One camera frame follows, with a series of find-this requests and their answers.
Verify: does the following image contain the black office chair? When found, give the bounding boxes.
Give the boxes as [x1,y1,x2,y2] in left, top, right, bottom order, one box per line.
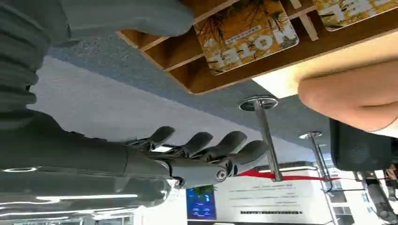
[329,118,398,225]

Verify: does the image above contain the wooden card box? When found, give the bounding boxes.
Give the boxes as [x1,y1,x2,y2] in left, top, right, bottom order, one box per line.
[116,0,398,96]

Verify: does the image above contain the blue display screen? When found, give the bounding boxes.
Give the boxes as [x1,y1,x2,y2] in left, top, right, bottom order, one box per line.
[186,186,217,221]

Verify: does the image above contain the steel stanchion post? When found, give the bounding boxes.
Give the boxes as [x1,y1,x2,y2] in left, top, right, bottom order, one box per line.
[238,95,284,183]
[298,131,334,193]

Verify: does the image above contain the yellow hotel card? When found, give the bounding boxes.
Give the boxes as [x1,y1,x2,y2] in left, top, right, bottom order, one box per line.
[193,0,300,76]
[312,0,398,32]

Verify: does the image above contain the red barrier belt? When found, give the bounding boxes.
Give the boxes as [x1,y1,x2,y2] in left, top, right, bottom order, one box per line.
[237,170,358,183]

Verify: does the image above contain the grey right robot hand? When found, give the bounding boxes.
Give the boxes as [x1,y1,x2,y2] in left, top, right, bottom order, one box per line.
[0,0,268,225]

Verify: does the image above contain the white notice board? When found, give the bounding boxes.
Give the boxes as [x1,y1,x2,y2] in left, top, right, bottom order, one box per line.
[214,175,326,225]

